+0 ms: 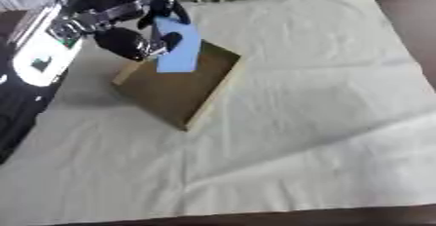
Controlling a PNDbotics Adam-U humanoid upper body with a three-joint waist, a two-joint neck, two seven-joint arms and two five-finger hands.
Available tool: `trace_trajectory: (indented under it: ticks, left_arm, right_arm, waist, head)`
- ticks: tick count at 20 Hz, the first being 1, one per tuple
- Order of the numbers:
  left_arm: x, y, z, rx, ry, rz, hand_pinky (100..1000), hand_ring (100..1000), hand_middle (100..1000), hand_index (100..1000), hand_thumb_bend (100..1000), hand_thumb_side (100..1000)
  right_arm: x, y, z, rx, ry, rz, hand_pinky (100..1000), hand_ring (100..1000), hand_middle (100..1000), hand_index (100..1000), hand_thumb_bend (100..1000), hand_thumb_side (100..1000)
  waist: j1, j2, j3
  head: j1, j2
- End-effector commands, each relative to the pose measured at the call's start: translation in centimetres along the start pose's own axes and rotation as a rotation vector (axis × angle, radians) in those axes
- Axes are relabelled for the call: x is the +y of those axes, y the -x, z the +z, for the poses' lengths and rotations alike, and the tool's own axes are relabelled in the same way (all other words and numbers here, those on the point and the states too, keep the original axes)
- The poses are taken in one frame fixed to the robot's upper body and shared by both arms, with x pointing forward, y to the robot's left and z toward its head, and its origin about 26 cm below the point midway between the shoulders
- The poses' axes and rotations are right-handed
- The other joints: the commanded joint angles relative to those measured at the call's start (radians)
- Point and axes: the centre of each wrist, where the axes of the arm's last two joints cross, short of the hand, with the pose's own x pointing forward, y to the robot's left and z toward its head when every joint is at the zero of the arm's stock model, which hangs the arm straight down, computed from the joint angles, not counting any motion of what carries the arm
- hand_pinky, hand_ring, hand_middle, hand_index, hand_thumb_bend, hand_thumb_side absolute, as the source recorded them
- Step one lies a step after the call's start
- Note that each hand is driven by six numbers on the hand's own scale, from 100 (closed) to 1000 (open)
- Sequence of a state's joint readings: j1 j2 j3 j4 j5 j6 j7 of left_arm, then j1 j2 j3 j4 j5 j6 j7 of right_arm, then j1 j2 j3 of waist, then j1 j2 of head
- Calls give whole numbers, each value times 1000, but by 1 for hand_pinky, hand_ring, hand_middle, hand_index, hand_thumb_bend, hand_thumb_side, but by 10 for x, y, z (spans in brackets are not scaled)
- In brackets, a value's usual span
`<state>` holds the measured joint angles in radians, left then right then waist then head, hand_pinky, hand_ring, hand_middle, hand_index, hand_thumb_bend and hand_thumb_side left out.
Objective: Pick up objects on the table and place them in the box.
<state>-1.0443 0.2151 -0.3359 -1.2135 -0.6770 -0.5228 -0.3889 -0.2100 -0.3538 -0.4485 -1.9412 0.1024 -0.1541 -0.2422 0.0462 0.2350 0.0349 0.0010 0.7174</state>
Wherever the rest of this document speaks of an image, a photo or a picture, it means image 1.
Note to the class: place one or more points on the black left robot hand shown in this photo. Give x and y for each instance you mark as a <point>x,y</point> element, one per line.
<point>122,41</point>

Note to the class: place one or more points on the blue rectangular block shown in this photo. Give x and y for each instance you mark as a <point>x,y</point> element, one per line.
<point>180,54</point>

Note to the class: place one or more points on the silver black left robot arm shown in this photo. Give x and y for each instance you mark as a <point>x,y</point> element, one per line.
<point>40,46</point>

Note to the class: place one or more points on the tan cardboard box, brown inside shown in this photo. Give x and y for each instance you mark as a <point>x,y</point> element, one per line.
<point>176,90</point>

